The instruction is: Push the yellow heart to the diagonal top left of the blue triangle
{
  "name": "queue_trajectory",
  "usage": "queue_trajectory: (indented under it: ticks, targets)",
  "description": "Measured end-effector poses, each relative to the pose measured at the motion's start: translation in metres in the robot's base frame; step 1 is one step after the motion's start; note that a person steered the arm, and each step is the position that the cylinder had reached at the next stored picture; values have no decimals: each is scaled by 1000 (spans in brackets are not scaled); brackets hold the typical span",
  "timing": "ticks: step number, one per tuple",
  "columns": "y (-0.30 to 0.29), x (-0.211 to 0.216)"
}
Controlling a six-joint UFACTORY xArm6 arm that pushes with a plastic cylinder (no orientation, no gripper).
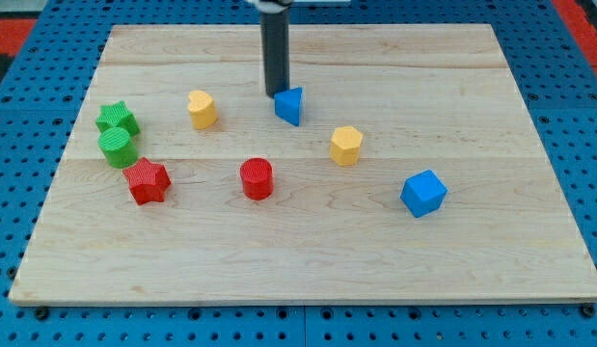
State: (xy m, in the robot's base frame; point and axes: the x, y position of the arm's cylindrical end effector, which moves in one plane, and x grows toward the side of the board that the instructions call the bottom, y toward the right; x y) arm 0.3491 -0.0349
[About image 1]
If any blue triangle block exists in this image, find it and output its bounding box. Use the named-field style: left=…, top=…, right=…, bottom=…
left=274, top=87, right=304, bottom=126

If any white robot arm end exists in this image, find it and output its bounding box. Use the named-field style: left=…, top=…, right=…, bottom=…
left=246, top=0, right=351, bottom=14

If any blue cube block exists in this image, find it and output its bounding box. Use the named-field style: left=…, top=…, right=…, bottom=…
left=400, top=170, right=448, bottom=218

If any green star block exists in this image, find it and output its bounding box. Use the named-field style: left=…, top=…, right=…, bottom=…
left=95, top=100, right=141, bottom=137

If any red star block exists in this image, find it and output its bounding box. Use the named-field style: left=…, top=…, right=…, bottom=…
left=122, top=157, right=172, bottom=205

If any yellow hexagon block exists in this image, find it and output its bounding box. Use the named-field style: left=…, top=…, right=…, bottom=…
left=329, top=125, right=364, bottom=166

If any green cylinder block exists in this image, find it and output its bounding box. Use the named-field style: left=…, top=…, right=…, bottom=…
left=97, top=127, right=139, bottom=169

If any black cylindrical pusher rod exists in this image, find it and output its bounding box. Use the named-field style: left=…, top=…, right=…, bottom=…
left=259, top=9, right=290, bottom=97

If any wooden board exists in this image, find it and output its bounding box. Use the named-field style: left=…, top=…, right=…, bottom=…
left=9, top=24, right=597, bottom=307

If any yellow heart block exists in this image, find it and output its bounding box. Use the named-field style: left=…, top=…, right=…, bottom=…
left=187, top=90, right=218, bottom=130

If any red cylinder block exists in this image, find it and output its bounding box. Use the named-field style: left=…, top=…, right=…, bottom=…
left=239, top=158, right=274, bottom=200

